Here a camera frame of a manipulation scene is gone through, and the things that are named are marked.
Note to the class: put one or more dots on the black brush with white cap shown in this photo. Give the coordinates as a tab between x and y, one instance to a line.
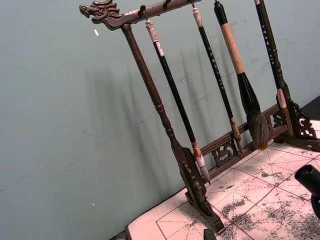
170	82

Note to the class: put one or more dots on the carved dark wooden brush rack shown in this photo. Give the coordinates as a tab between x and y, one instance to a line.
140	62

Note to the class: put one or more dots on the thin black calligraphy brush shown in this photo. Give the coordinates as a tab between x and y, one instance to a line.
215	67

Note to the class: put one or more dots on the white grid calligraphy paper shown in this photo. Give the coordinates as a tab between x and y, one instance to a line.
250	190

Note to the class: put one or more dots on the black brush with white ferrule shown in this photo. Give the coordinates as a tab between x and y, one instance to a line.
268	42

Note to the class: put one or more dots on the black round ink container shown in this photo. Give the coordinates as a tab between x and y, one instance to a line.
307	176

